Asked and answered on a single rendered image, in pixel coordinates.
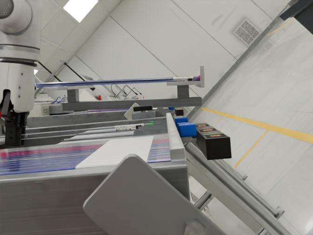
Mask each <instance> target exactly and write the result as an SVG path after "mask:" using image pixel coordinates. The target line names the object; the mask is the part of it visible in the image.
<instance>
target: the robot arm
mask: <svg viewBox="0 0 313 235"><path fill-rule="evenodd" d="M41 18H42V0H0V59H2V61H0V111H1V117H2V118H4V119H5V127H6V132H5V146H15V147H19V146H21V145H24V144H25V140H21V135H22V134H26V127H25V126H26V125H27V116H28V115H29V112H30V111H31V110H32V109H33V108H34V95H35V79H34V67H37V64H36V63H34V62H39V61H40V57H41V55H40V48H41ZM11 111H13V112H11Z"/></svg>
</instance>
